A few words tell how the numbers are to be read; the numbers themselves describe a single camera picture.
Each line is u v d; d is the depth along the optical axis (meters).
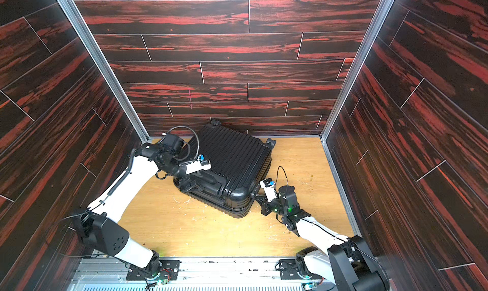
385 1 0.68
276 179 0.75
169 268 0.73
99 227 0.42
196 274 0.73
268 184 0.75
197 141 0.66
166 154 0.57
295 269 0.73
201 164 0.67
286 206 0.67
